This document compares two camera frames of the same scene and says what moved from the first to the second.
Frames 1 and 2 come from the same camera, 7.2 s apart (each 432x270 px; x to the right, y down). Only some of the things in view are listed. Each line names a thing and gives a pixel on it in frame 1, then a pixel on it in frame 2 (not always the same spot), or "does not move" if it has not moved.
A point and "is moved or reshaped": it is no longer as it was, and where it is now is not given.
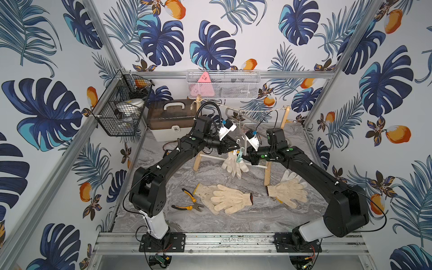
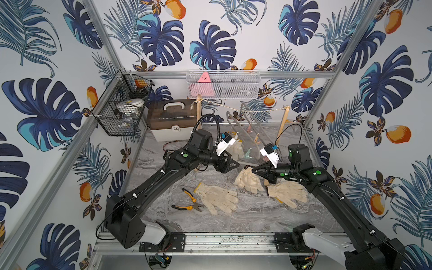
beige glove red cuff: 230,200 -> 249,180
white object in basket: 130,106 does not move
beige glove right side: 290,190 does not move
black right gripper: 252,157 -> 270,174
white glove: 232,166 is moved or reshaped
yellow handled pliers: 194,206 does not move
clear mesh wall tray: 223,84 does not move
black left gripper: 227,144 -> 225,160
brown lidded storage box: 170,120 does not move
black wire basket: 118,112 does not move
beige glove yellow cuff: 206,192 does not move
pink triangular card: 204,86 does not move
